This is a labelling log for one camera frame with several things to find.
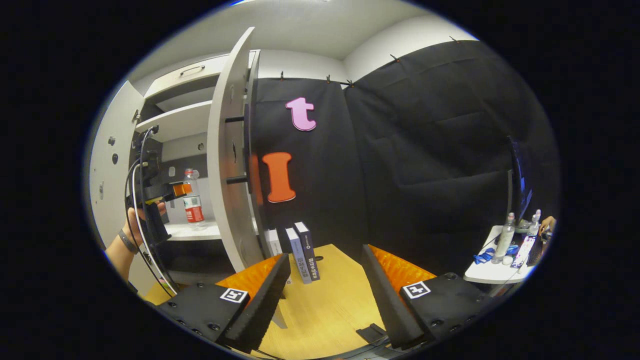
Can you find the black backdrop cloth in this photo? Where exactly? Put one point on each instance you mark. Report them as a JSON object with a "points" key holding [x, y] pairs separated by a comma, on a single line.
{"points": [[425, 150]]}

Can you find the dark wristband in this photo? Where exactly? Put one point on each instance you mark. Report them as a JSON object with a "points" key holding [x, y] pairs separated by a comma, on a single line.
{"points": [[127, 242]]}

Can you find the clear red label water bottle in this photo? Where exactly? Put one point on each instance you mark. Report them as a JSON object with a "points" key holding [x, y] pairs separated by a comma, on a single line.
{"points": [[194, 210]]}

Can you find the white cabinet drawer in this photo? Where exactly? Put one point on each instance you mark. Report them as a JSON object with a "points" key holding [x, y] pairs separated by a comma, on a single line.
{"points": [[190, 82]]}

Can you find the white cabinet door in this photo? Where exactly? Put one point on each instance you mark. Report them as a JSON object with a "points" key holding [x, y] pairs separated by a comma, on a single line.
{"points": [[110, 200], [220, 200]]}

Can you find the small black holder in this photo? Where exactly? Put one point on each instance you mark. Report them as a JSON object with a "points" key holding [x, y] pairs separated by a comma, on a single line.
{"points": [[370, 332]]}

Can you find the white keyboard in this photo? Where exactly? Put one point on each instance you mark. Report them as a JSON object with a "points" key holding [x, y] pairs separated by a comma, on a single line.
{"points": [[523, 251]]}

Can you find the tall clear plastic bottle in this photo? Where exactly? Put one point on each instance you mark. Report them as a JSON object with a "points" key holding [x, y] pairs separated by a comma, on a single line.
{"points": [[502, 240]]}

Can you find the white book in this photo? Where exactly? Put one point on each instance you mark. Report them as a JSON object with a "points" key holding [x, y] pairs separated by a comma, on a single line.
{"points": [[273, 242]]}

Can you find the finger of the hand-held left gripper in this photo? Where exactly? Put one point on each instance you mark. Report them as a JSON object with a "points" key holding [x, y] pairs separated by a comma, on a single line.
{"points": [[177, 191]]}

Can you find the white cabinet shelf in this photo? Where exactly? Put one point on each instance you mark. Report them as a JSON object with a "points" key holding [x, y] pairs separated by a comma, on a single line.
{"points": [[175, 122], [200, 232]]}

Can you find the white storage cabinet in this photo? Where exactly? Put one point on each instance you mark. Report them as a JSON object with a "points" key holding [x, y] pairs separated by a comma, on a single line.
{"points": [[175, 150]]}

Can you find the grey book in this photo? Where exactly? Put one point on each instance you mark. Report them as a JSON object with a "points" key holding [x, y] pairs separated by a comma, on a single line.
{"points": [[298, 257]]}

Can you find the black computer monitor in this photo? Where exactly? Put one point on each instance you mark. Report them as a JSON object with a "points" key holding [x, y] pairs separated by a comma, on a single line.
{"points": [[519, 185]]}

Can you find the small clear plastic bottle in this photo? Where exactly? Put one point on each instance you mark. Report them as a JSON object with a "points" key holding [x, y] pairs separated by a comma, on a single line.
{"points": [[535, 225]]}

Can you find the white side desk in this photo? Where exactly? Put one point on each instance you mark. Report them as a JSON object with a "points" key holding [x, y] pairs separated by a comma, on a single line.
{"points": [[487, 273]]}

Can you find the blue cloth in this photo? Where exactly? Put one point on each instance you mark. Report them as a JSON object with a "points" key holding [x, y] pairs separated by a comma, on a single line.
{"points": [[482, 257]]}

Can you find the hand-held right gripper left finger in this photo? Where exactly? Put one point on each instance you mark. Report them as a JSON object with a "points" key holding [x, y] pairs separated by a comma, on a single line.
{"points": [[265, 300]]}

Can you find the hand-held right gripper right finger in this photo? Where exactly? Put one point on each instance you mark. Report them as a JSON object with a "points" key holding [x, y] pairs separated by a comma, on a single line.
{"points": [[385, 300]]}

